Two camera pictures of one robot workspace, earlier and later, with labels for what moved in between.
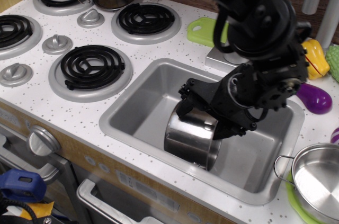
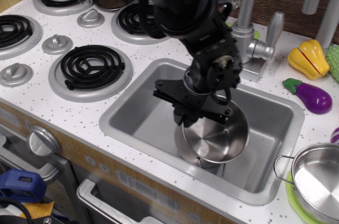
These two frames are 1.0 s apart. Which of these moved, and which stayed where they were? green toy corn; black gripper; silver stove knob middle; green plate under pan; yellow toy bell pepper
Moved: black gripper
Stayed: green plate under pan; green toy corn; yellow toy bell pepper; silver stove knob middle
